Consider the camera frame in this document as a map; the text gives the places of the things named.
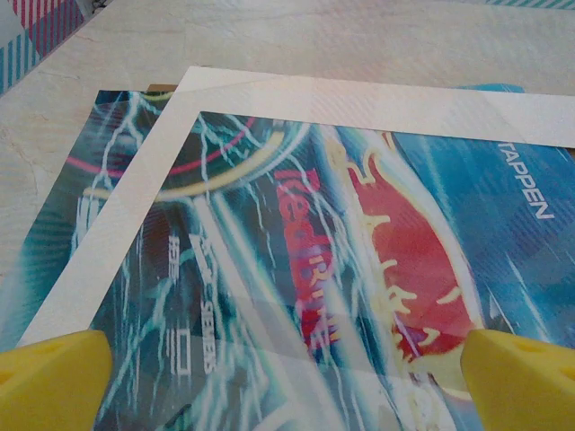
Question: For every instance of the brown backing board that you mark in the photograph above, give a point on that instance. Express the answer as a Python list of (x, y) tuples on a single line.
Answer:
[(161, 86)]

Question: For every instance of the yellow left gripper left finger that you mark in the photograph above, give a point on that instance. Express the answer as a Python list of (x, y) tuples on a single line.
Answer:
[(54, 386)]

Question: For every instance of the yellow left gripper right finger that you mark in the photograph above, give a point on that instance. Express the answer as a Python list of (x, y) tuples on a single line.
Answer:
[(521, 386)]

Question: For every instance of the blue racing car photo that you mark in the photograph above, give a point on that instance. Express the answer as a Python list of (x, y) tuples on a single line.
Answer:
[(314, 269)]

